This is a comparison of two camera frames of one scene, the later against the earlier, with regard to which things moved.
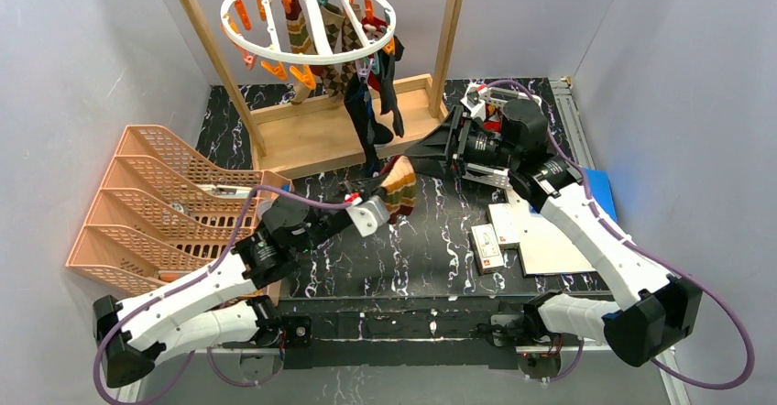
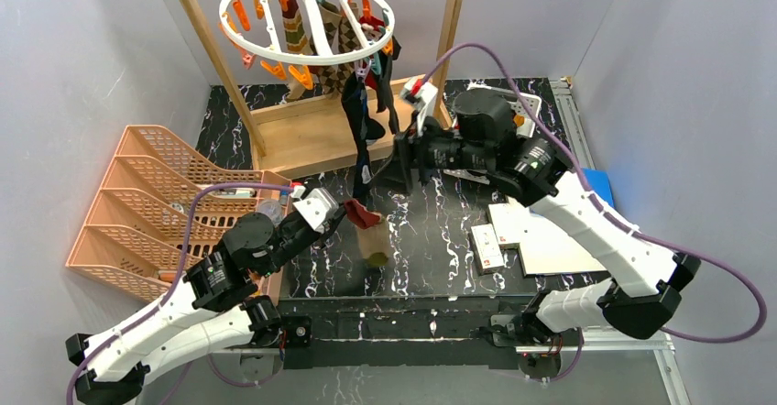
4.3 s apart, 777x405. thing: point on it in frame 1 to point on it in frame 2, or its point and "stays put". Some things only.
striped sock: x=399 y=182 to x=373 y=232
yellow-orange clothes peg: x=306 y=76 stays put
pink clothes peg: x=249 y=59 stays put
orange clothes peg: x=279 y=70 stays put
